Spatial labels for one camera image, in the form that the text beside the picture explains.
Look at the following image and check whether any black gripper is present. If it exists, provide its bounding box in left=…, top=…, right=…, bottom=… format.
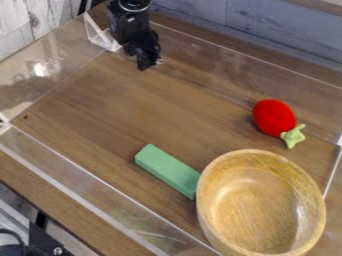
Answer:
left=105, top=0, right=163, bottom=71

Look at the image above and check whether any red plush strawberry toy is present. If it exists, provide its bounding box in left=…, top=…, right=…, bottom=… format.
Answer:
left=252, top=99, right=305, bottom=149

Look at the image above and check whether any green rectangular block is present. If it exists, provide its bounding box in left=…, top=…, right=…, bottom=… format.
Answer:
left=133, top=144, right=200, bottom=200

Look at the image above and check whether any wooden bowl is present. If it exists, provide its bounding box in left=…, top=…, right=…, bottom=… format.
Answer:
left=196, top=149, right=326, bottom=256

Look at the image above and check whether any clear acrylic corner bracket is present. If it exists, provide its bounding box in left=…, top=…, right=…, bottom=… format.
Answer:
left=82, top=13, right=121, bottom=52

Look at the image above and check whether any clear acrylic back wall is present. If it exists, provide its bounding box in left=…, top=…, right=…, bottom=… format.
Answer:
left=152, top=23, right=342, bottom=142

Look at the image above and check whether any clear acrylic wall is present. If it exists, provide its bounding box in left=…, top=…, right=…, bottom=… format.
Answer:
left=0, top=124, right=220, bottom=256
left=152, top=23, right=342, bottom=142

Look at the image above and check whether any clear acrylic front wall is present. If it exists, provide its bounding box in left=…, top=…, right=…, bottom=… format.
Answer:
left=0, top=124, right=220, bottom=256

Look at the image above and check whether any black clamp with cable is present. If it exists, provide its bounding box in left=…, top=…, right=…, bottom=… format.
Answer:
left=0, top=213, right=74, bottom=256

